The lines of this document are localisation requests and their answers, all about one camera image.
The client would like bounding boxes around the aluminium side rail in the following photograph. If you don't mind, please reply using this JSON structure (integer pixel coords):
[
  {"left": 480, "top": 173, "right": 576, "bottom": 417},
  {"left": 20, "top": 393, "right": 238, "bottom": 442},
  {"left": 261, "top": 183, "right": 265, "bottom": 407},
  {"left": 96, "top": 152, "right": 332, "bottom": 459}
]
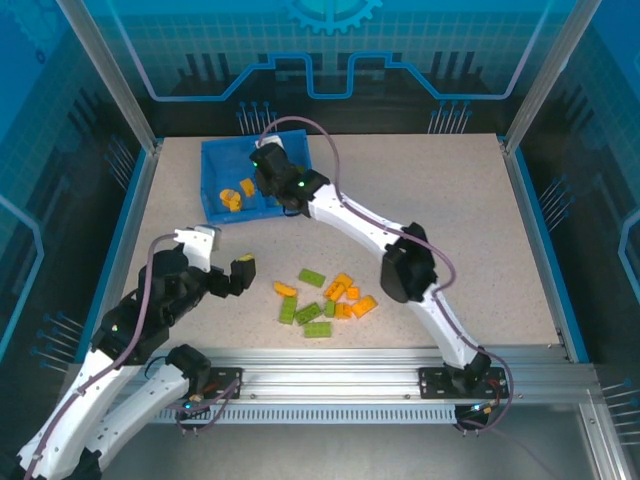
[
  {"left": 499, "top": 139, "right": 576, "bottom": 362},
  {"left": 82, "top": 139, "right": 164, "bottom": 364}
]

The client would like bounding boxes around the wide aluminium mounting rail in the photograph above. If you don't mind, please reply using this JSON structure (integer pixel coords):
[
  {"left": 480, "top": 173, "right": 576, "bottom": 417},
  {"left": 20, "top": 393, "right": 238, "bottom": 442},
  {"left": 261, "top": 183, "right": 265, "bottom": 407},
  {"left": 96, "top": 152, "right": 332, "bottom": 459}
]
[{"left": 64, "top": 347, "right": 601, "bottom": 406}]

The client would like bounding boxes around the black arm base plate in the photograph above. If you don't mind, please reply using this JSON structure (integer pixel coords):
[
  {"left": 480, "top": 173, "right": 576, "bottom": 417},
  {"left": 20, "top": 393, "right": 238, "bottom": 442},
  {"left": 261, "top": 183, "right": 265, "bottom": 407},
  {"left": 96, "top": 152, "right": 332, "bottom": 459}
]
[
  {"left": 199, "top": 366, "right": 245, "bottom": 400},
  {"left": 417, "top": 366, "right": 510, "bottom": 400}
]

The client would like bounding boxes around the slotted grey cable duct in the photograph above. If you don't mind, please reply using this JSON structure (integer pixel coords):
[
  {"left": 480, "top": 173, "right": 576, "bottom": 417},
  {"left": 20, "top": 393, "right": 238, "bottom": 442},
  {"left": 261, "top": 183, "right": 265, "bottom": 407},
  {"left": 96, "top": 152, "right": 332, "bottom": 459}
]
[{"left": 149, "top": 405, "right": 459, "bottom": 426}]

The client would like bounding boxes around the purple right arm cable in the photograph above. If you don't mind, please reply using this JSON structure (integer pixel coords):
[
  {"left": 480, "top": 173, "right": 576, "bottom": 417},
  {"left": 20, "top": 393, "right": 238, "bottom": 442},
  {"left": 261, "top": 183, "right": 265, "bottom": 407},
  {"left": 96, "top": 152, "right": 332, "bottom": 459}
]
[{"left": 262, "top": 115, "right": 515, "bottom": 436}]

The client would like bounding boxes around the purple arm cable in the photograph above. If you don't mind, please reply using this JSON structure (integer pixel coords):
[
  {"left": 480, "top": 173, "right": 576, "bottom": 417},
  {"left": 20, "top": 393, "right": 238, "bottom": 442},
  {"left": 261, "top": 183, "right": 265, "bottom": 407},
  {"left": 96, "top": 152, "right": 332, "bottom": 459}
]
[
  {"left": 262, "top": 115, "right": 515, "bottom": 436},
  {"left": 22, "top": 234, "right": 246, "bottom": 436}
]

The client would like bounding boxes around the blue two-compartment plastic bin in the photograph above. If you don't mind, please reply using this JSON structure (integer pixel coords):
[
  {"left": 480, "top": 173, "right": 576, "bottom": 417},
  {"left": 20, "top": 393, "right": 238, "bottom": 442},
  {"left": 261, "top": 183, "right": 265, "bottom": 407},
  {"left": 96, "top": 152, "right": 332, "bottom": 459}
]
[{"left": 199, "top": 128, "right": 315, "bottom": 226}]

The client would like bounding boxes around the aluminium frame post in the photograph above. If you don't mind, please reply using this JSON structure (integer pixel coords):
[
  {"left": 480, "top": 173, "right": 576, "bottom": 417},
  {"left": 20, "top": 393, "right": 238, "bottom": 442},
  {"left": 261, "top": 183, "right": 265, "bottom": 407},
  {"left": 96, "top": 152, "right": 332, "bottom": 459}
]
[
  {"left": 54, "top": 0, "right": 164, "bottom": 154},
  {"left": 502, "top": 0, "right": 604, "bottom": 154}
]

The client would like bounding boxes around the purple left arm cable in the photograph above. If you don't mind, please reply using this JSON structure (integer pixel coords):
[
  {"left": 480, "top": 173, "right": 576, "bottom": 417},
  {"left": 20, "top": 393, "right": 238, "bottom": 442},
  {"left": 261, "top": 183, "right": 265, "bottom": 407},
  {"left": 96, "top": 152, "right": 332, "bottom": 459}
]
[{"left": 22, "top": 234, "right": 246, "bottom": 436}]

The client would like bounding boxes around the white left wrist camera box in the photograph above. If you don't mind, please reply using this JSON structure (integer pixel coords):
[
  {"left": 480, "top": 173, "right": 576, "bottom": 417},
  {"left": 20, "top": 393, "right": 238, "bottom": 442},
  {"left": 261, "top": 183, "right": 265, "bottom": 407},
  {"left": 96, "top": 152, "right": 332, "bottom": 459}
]
[{"left": 173, "top": 225, "right": 222, "bottom": 274}]

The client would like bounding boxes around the grey metal panel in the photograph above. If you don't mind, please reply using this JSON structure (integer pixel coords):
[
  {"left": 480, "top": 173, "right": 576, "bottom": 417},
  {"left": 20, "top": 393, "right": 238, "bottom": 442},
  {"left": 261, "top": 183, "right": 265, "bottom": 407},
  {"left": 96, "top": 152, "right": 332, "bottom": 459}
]
[{"left": 99, "top": 423, "right": 601, "bottom": 480}]

